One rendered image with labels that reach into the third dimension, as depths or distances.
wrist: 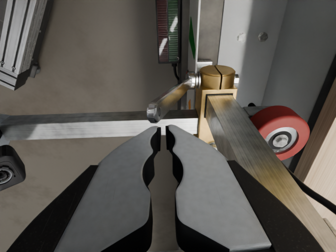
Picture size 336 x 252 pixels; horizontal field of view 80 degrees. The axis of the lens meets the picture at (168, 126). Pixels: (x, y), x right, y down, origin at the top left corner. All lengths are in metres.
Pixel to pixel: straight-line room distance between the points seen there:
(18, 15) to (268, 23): 0.88
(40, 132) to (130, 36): 0.86
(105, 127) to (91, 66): 0.92
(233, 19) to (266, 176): 0.42
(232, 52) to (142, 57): 0.70
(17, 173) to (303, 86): 0.49
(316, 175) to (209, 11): 0.34
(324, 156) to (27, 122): 0.46
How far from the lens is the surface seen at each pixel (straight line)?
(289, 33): 0.55
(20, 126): 0.38
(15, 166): 0.30
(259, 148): 0.20
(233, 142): 0.20
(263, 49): 0.58
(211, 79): 0.28
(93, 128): 0.34
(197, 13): 0.33
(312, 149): 0.39
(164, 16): 0.43
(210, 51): 0.45
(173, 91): 0.17
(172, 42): 0.43
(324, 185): 0.45
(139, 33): 1.14
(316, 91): 0.46
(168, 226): 2.20
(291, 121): 0.31
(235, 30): 0.54
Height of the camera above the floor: 1.13
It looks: 57 degrees down
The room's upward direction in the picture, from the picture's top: 177 degrees clockwise
